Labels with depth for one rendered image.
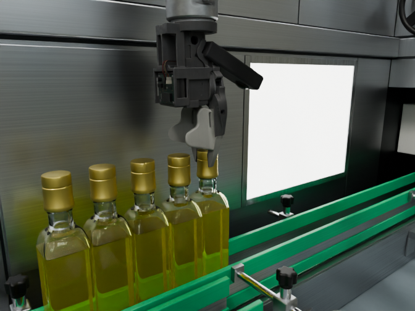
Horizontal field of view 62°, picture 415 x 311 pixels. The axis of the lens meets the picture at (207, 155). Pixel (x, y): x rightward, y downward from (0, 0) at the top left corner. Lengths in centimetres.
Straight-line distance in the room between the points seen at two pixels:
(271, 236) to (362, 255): 25
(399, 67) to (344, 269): 72
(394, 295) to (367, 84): 61
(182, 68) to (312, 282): 51
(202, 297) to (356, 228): 47
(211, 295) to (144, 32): 44
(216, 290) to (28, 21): 48
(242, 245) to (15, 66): 50
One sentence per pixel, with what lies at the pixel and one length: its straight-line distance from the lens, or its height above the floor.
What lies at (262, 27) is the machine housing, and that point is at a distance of 80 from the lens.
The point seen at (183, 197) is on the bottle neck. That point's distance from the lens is 52.
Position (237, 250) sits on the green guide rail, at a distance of 71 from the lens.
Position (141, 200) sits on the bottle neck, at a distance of 50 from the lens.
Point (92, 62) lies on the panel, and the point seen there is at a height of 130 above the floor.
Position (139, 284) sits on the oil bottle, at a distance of 53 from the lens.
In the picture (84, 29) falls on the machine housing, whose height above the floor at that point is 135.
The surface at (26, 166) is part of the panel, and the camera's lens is 57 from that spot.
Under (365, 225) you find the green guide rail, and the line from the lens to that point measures 94.
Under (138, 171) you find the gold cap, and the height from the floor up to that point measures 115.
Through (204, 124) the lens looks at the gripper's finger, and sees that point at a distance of 51.
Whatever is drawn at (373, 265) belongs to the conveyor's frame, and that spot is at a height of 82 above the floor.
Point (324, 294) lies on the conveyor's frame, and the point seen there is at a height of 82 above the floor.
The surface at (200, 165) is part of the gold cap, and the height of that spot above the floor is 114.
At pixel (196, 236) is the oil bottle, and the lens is 55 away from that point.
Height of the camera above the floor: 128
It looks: 13 degrees down
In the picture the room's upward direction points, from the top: straight up
